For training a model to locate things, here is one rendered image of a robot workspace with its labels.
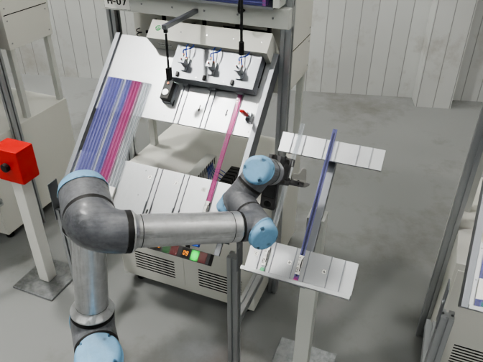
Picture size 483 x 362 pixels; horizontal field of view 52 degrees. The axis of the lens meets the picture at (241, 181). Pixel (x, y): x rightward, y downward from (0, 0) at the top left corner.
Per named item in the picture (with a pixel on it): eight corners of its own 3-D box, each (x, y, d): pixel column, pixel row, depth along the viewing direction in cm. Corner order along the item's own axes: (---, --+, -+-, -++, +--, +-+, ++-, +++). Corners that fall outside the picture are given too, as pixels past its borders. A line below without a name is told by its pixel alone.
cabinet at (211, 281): (253, 320, 230) (256, 214, 197) (125, 280, 252) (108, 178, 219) (294, 238, 281) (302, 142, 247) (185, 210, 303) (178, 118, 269)
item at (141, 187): (222, 239, 171) (220, 238, 168) (67, 197, 191) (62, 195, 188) (237, 187, 174) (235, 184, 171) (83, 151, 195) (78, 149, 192)
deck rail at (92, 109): (70, 202, 194) (60, 198, 188) (65, 200, 194) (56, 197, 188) (127, 40, 207) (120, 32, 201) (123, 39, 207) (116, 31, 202)
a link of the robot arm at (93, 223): (70, 226, 95) (287, 218, 117) (64, 197, 104) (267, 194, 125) (65, 273, 101) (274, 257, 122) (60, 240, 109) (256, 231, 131)
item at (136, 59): (253, 142, 180) (249, 137, 175) (101, 112, 200) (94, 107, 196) (277, 60, 186) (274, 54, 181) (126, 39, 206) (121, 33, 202)
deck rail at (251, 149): (228, 245, 172) (223, 242, 167) (223, 243, 173) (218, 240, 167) (282, 62, 185) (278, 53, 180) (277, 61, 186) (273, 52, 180)
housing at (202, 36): (274, 72, 186) (267, 53, 173) (160, 55, 202) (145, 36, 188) (279, 52, 188) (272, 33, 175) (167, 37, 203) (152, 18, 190)
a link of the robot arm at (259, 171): (233, 172, 127) (254, 147, 125) (246, 174, 137) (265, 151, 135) (255, 192, 125) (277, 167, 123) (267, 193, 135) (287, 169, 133)
